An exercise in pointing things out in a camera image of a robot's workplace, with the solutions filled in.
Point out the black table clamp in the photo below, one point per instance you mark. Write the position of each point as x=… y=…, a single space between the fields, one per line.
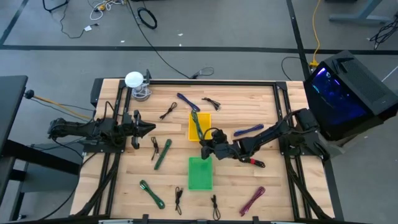
x=256 y=220
x=145 y=219

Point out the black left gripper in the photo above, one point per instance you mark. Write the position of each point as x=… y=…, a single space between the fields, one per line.
x=136 y=115

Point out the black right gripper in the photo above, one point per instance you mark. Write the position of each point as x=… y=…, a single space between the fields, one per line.
x=221 y=149

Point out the grey desk leg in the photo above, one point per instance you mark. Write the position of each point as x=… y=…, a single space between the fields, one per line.
x=360 y=17

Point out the black frame bracket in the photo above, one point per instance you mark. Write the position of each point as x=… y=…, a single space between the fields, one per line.
x=147 y=76

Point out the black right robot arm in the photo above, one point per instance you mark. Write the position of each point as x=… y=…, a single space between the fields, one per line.
x=264 y=137

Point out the green slotted plastic basket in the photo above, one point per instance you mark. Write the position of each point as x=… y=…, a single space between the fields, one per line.
x=200 y=174

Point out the yellow plastic bin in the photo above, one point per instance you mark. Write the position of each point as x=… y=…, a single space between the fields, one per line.
x=206 y=124

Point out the tan rod with black knob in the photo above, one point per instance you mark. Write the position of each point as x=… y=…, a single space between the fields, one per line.
x=29 y=94

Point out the black floor stand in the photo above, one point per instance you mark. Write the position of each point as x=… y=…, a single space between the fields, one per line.
x=47 y=10

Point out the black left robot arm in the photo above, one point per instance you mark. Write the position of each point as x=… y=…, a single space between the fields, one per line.
x=77 y=128

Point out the black desk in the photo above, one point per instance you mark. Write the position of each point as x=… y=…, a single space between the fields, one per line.
x=11 y=102

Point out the black aluminium table frame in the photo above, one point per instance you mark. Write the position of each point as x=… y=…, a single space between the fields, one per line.
x=217 y=82

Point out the black computer tower blue light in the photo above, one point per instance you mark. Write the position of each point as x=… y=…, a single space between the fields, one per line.
x=342 y=93

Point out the white dome table lamp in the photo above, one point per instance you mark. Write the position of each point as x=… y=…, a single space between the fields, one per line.
x=134 y=79

